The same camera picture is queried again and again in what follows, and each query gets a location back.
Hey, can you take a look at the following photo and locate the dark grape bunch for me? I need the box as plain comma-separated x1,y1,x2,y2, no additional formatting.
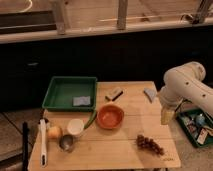
136,134,165,156

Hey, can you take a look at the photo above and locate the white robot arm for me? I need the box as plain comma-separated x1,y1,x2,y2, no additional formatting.
158,62,213,125

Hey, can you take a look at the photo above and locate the red bowl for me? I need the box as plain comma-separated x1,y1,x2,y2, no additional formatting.
96,104,124,129

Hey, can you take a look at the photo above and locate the grey blue triangular cloth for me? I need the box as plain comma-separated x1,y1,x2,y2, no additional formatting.
144,88,157,102

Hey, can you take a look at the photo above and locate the green bin with items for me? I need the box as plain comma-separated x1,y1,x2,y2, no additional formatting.
176,109,213,148

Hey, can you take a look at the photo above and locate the wooden black block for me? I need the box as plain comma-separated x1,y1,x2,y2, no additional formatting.
105,87,123,101

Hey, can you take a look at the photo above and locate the green chili pepper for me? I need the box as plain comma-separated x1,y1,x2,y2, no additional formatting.
84,110,97,129

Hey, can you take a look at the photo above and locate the grey blue sponge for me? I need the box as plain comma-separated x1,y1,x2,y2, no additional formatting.
73,96,91,106

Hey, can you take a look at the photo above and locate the white cup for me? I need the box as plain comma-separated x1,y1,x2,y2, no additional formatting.
67,119,84,137

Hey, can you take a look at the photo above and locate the metal cup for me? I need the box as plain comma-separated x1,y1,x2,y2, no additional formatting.
59,134,74,152

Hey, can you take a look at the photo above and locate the green plastic tray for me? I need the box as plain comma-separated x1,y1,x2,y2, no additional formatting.
42,76,97,112

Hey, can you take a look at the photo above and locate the black pole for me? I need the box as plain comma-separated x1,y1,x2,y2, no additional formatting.
22,122,28,171

